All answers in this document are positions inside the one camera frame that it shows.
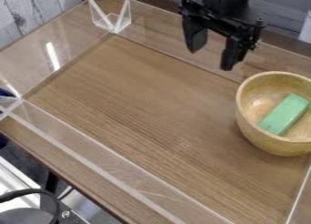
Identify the green rectangular block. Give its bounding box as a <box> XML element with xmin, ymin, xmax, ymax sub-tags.
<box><xmin>257</xmin><ymin>93</ymin><xmax>311</xmax><ymax>136</ymax></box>

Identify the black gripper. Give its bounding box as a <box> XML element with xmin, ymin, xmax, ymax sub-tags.
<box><xmin>180</xmin><ymin>0</ymin><xmax>264</xmax><ymax>71</ymax></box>

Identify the black cable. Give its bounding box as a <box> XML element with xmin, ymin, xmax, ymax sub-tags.
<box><xmin>0</xmin><ymin>188</ymin><xmax>61</xmax><ymax>224</ymax></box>

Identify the clear acrylic tray wall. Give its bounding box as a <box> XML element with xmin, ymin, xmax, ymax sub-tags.
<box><xmin>0</xmin><ymin>0</ymin><xmax>311</xmax><ymax>224</ymax></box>

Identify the black table leg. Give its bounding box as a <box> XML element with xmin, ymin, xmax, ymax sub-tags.
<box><xmin>45</xmin><ymin>172</ymin><xmax>60</xmax><ymax>194</ymax></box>

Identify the light wooden bowl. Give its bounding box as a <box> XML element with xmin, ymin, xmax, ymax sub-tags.
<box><xmin>236</xmin><ymin>71</ymin><xmax>311</xmax><ymax>157</ymax></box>

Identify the blue object at edge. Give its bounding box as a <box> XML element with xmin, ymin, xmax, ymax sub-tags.
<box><xmin>0</xmin><ymin>87</ymin><xmax>14</xmax><ymax>97</ymax></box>

